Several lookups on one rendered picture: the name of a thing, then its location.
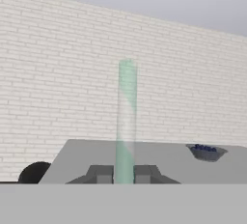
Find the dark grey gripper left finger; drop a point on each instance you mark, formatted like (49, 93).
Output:
(100, 173)

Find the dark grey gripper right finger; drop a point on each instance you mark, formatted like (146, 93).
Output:
(146, 173)

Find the grey bowl with blue pattern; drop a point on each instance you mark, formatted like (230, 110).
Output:
(206, 153)

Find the black round stool seat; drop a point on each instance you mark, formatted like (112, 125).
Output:
(33, 173)

